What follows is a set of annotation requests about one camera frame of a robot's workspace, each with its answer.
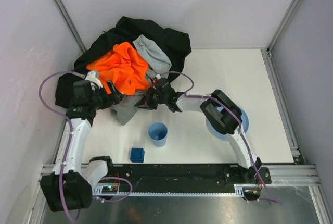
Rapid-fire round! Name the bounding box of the dark grey cloth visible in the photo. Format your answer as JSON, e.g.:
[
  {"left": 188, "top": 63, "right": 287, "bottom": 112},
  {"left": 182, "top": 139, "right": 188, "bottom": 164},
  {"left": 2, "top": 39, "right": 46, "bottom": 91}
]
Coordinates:
[{"left": 110, "top": 90, "right": 146, "bottom": 126}]

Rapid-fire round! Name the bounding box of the orange cloth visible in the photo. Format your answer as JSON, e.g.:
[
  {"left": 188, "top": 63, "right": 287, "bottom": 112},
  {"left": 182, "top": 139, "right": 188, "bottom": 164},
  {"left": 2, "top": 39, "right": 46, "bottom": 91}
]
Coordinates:
[{"left": 86, "top": 42, "right": 150, "bottom": 95}]

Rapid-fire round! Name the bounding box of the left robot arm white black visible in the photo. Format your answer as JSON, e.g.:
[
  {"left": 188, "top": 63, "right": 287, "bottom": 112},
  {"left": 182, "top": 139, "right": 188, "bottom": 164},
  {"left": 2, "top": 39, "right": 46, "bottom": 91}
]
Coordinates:
[{"left": 40, "top": 80, "right": 122, "bottom": 212}]

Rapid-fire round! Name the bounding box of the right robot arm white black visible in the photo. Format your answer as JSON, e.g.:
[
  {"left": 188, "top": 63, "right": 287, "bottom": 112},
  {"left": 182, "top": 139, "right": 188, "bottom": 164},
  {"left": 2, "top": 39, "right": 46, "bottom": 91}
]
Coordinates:
[{"left": 136, "top": 76, "right": 262, "bottom": 171}]

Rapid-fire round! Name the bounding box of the light grey cloth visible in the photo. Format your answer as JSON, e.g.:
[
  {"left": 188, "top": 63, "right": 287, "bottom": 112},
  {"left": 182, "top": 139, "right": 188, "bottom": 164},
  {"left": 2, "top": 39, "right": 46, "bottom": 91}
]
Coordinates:
[{"left": 133, "top": 34, "right": 172, "bottom": 80}]

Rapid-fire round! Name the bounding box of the black cloth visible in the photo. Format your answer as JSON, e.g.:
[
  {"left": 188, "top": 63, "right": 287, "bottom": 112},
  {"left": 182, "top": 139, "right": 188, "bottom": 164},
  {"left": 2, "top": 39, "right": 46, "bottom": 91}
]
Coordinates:
[{"left": 55, "top": 16, "right": 191, "bottom": 109}]

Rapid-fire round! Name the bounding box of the blue plastic cup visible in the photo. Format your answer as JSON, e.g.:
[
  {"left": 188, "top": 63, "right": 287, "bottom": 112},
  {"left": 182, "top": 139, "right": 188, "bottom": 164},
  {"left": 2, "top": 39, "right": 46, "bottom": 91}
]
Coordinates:
[{"left": 148, "top": 122, "right": 168, "bottom": 147}]

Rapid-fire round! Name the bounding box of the blue cube block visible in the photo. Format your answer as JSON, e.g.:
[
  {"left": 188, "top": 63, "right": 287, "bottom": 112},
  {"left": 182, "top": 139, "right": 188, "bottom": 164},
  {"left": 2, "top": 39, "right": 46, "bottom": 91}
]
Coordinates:
[{"left": 130, "top": 147, "right": 145, "bottom": 163}]

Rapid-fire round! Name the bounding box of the blue plastic bowl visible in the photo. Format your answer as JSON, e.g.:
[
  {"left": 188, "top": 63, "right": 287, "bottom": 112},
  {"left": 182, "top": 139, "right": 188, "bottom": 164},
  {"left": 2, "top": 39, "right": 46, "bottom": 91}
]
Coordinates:
[{"left": 206, "top": 107, "right": 249, "bottom": 141}]

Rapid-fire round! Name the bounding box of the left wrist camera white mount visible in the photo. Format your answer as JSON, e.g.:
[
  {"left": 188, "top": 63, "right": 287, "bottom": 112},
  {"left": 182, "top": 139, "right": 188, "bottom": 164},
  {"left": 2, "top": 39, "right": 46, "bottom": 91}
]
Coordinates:
[{"left": 85, "top": 70, "right": 103, "bottom": 90}]

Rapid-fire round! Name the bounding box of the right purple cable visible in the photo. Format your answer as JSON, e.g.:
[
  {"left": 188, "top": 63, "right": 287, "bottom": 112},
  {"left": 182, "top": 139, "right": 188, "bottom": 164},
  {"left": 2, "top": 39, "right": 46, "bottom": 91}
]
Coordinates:
[{"left": 158, "top": 71, "right": 283, "bottom": 205}]

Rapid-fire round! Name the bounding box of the purple cable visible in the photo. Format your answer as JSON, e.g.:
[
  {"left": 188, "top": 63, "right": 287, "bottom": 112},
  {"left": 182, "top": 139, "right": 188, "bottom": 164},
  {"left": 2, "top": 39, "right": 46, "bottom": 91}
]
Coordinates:
[
  {"left": 158, "top": 71, "right": 283, "bottom": 205},
  {"left": 39, "top": 70, "right": 133, "bottom": 222}
]

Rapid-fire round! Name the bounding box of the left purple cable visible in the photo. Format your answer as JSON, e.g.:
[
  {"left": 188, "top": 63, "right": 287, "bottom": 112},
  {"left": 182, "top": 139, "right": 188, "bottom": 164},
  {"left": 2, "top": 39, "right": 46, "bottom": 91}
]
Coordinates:
[{"left": 39, "top": 70, "right": 133, "bottom": 222}]

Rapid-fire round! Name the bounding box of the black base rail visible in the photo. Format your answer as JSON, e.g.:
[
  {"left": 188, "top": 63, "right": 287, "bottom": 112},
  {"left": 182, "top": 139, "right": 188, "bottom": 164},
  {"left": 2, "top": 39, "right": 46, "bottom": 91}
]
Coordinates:
[{"left": 107, "top": 164, "right": 272, "bottom": 194}]

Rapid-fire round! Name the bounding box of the white slotted cable duct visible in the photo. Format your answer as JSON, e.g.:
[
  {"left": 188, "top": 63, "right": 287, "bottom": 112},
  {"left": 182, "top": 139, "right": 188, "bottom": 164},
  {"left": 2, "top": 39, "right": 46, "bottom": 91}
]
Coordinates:
[{"left": 92, "top": 184, "right": 250, "bottom": 197}]

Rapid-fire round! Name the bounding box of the left aluminium frame post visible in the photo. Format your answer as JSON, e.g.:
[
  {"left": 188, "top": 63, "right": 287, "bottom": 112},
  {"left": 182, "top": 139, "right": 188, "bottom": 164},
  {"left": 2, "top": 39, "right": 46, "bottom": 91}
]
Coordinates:
[{"left": 52, "top": 0, "right": 86, "bottom": 53}]

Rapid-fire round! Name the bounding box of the aluminium frame post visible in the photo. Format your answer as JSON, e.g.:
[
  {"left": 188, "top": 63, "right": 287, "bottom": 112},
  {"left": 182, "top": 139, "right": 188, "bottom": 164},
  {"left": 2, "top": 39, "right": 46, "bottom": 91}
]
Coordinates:
[
  {"left": 266, "top": 0, "right": 302, "bottom": 55},
  {"left": 52, "top": 0, "right": 86, "bottom": 53}
]

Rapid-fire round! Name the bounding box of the right aluminium frame post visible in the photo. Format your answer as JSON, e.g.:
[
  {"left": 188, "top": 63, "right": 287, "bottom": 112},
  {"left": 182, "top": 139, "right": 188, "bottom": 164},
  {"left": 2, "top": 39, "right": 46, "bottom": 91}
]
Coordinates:
[{"left": 266, "top": 0, "right": 302, "bottom": 55}]

